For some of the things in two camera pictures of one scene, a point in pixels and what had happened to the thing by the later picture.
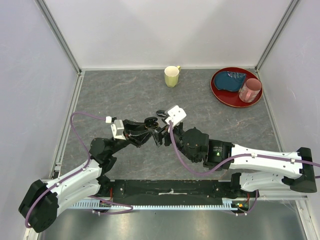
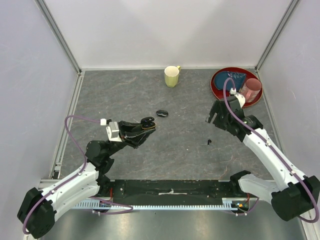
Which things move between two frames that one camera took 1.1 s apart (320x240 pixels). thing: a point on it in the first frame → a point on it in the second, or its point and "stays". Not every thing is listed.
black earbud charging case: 160,113 stays
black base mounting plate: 172,192 stays
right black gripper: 158,136 → 215,108
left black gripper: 136,132 stays
